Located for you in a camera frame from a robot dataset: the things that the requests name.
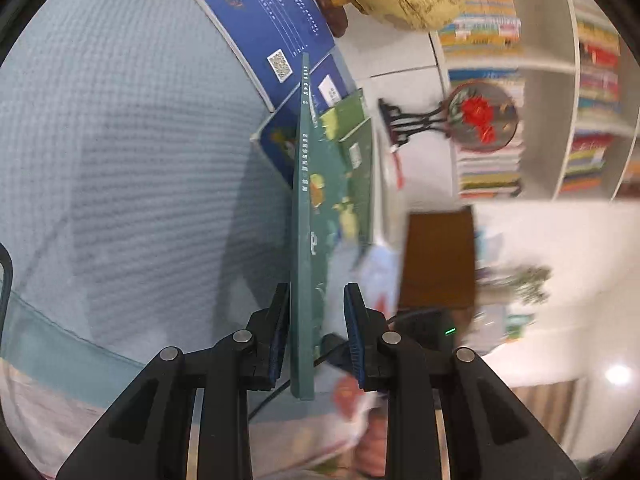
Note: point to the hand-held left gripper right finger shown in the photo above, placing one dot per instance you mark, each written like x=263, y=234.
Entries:
x=354, y=340

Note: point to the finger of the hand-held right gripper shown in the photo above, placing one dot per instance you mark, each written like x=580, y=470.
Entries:
x=332, y=347

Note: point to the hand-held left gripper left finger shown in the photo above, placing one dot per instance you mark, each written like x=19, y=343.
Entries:
x=279, y=345

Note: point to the dark teal book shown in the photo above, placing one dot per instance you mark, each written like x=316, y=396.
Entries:
x=302, y=260

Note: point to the light green book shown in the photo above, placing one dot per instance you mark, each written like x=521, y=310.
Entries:
x=361, y=180

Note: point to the blue sheep book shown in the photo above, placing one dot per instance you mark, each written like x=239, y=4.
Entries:
x=275, y=135

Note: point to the olive green insect book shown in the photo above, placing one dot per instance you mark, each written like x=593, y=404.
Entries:
x=347, y=115

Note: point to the dark blue book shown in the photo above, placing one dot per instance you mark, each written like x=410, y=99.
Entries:
x=260, y=20

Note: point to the row of pale shelf books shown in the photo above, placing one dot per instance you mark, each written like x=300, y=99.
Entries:
x=490, y=175

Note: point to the row of colourful shelf books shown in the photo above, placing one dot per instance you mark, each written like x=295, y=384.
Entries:
x=587, y=160
x=597, y=70

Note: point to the row of yellow orange books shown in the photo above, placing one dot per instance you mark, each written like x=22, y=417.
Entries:
x=480, y=25

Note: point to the person's right hand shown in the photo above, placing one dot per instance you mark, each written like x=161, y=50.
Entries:
x=372, y=450

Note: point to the brown wooden cabinet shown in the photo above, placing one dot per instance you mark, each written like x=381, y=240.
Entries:
x=440, y=260

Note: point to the green leafy plant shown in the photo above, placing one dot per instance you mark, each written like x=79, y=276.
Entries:
x=530, y=282

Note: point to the tan striped curtain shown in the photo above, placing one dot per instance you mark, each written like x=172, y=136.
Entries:
x=545, y=410

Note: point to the red tassel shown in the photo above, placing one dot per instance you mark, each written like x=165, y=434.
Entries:
x=400, y=172

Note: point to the embroidered flower fan ornament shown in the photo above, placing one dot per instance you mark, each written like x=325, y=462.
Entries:
x=480, y=115

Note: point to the light blue quilted mat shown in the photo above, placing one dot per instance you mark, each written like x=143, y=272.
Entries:
x=125, y=160

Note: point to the white bookshelf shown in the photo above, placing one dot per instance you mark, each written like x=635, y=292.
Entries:
x=547, y=110

